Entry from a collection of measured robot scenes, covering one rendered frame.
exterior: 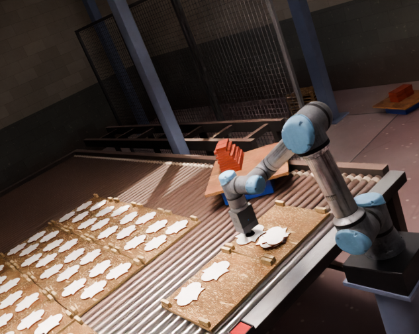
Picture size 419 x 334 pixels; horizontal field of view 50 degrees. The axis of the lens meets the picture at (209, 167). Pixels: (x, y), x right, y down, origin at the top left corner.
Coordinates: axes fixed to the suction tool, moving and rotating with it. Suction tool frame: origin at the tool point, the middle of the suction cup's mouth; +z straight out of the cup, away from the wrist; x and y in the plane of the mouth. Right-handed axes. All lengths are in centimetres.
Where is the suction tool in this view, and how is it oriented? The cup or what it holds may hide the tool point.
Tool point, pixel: (251, 236)
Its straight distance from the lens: 200.2
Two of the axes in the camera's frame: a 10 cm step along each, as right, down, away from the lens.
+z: 3.6, 8.7, 3.4
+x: 5.4, 1.0, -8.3
